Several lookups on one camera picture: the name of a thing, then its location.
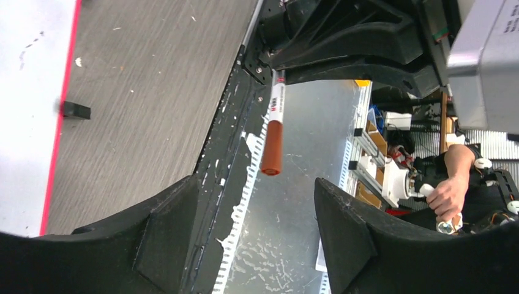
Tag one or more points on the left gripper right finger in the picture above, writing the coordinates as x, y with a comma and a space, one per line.
369, 251

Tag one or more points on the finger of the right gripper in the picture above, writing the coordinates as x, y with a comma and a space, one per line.
289, 34
417, 78

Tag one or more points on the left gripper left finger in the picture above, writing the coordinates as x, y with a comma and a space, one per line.
142, 249

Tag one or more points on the brown marker cap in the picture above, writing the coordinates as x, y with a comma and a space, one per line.
271, 164

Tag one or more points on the pink framed whiteboard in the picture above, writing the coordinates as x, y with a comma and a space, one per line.
37, 42

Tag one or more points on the operator forearm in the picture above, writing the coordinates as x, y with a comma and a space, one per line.
459, 160

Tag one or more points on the operator hand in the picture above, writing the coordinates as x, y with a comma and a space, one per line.
448, 197

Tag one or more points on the grey metal box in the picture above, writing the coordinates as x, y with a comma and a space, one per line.
483, 67

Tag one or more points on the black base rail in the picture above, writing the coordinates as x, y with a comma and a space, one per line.
242, 107

